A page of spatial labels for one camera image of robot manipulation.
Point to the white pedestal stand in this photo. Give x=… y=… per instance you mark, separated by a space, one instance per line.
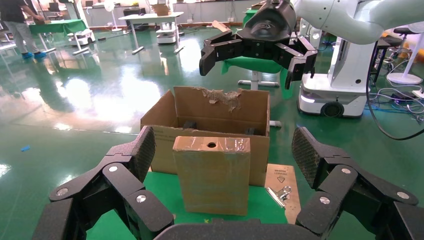
x=404 y=78

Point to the white wheeled robot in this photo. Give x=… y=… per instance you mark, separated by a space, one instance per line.
x=348 y=66

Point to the blue tape scrap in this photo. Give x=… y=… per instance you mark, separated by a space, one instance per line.
x=25 y=148

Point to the white metal table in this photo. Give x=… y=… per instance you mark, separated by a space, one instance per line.
x=155 y=17

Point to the small wooden block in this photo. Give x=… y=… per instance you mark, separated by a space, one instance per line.
x=212 y=179

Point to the white standing fan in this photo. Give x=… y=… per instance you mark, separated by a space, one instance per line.
x=112 y=13

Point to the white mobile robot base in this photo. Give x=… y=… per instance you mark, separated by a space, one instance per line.
x=166 y=33
x=82 y=37

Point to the person in dark shirt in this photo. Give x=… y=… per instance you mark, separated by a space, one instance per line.
x=16 y=33

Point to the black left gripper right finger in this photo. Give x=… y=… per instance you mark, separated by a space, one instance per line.
x=351 y=188

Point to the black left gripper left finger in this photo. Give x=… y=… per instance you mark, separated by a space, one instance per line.
x=99 y=185

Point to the silver binder clip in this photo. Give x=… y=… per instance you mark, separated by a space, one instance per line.
x=277 y=196

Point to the large open cardboard carton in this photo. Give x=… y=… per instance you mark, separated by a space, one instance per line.
x=198 y=106

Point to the black equipment case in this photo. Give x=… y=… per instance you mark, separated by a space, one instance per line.
x=136 y=13

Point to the green covered table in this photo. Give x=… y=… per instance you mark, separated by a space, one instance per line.
x=261 y=64
x=59 y=26

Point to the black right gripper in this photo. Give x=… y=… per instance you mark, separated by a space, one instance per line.
x=268 y=26

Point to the brown cardboard box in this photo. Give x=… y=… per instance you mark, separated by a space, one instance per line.
x=161 y=10

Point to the black stool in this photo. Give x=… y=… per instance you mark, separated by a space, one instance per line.
x=391 y=41

